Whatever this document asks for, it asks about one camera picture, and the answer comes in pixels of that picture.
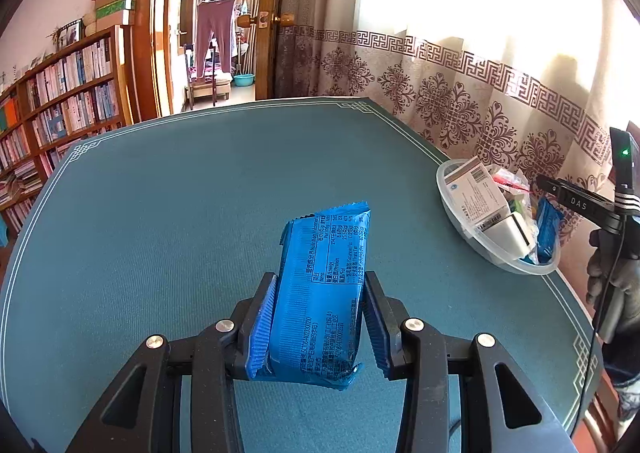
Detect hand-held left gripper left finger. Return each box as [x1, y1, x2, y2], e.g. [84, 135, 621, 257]
[65, 272, 280, 453]

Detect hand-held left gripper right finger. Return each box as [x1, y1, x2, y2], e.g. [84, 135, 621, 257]
[362, 270, 568, 453]

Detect red and white packet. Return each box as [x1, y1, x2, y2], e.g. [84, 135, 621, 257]
[490, 167, 531, 194]

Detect blue foil snack packet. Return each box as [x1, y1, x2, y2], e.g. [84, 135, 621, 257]
[252, 200, 373, 390]
[522, 196, 566, 265]

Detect white rounded case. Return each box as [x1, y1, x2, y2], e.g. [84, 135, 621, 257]
[482, 212, 538, 259]

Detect white medicine box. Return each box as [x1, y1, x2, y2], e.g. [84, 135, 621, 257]
[444, 156, 511, 234]

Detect clear plastic bowl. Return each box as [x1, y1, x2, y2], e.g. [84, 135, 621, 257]
[436, 158, 563, 276]

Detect person's right hand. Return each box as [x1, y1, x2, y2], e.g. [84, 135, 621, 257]
[586, 228, 640, 340]

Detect patterned beige curtain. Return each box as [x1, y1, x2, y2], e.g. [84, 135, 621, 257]
[274, 0, 640, 254]

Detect wooden stool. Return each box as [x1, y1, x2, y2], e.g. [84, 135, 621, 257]
[189, 76, 232, 106]

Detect large wooden bookshelf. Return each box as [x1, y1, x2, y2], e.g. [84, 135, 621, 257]
[0, 24, 133, 244]

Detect hanging mauve pants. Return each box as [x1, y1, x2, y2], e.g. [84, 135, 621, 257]
[194, 0, 236, 78]

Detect black cable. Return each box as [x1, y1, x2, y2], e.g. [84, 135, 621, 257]
[565, 213, 626, 436]

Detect wooden door frame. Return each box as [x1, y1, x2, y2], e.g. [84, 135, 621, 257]
[132, 0, 173, 124]

